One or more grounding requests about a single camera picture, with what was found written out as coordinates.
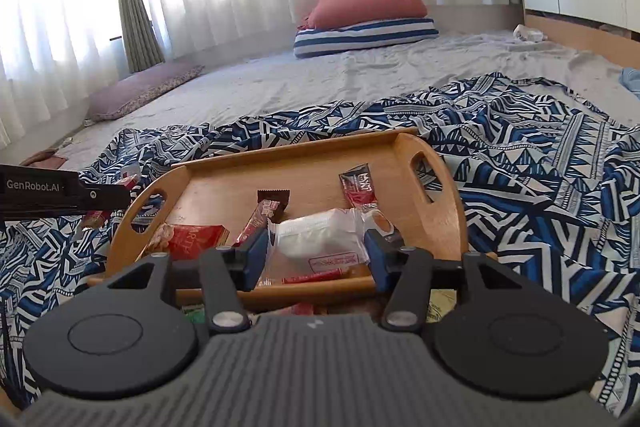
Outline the dark red snack bar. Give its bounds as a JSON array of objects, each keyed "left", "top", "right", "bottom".
[{"left": 232, "top": 199, "right": 281, "bottom": 248}]

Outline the red almond snack bag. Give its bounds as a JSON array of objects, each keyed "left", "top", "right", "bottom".
[{"left": 147, "top": 223, "right": 230, "bottom": 262}]

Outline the white cake clear wrapper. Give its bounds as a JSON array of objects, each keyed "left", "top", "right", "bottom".
[{"left": 266, "top": 208, "right": 373, "bottom": 273}]

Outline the grey bed sheet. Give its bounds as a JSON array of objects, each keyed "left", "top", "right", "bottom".
[{"left": 60, "top": 29, "right": 640, "bottom": 158}]

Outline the mauve pillow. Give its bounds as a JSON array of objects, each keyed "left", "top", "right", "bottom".
[{"left": 89, "top": 63, "right": 205, "bottom": 122}]

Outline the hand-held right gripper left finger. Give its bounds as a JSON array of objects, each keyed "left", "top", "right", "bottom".
[{"left": 102, "top": 227, "right": 271, "bottom": 334}]

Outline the blue white striped pillow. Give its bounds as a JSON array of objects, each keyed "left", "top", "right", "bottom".
[{"left": 293, "top": 18, "right": 440, "bottom": 58}]

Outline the light blue cloth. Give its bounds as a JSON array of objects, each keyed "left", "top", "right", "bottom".
[{"left": 620, "top": 67, "right": 640, "bottom": 100}]

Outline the small brown snack packet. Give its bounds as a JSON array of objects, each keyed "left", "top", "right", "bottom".
[{"left": 257, "top": 189, "right": 291, "bottom": 214}]

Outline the blue white patterned blanket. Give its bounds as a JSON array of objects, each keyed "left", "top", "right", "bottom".
[{"left": 0, "top": 74, "right": 640, "bottom": 418}]

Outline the dark red coffee stick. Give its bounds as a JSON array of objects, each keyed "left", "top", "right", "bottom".
[{"left": 338, "top": 164, "right": 379, "bottom": 211}]

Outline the reddish brown cloth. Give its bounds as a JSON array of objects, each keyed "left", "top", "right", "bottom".
[{"left": 20, "top": 149, "right": 66, "bottom": 168}]

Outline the wooden tray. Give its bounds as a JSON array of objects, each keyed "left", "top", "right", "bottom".
[{"left": 87, "top": 129, "right": 498, "bottom": 310}]

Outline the wooden bed frame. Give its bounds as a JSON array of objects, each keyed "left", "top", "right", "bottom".
[{"left": 522, "top": 9, "right": 640, "bottom": 70}]

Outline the small white crumpled cloth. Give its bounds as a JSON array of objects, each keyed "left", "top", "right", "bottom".
[{"left": 514, "top": 24, "right": 545, "bottom": 42}]

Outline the red pillow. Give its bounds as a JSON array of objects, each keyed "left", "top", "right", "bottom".
[{"left": 298, "top": 0, "right": 428, "bottom": 32}]

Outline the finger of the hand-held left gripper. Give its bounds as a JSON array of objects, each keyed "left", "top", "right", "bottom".
[{"left": 80, "top": 184, "right": 133, "bottom": 211}]

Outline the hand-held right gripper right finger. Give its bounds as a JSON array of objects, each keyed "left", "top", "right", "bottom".
[{"left": 364, "top": 229, "right": 526, "bottom": 333}]

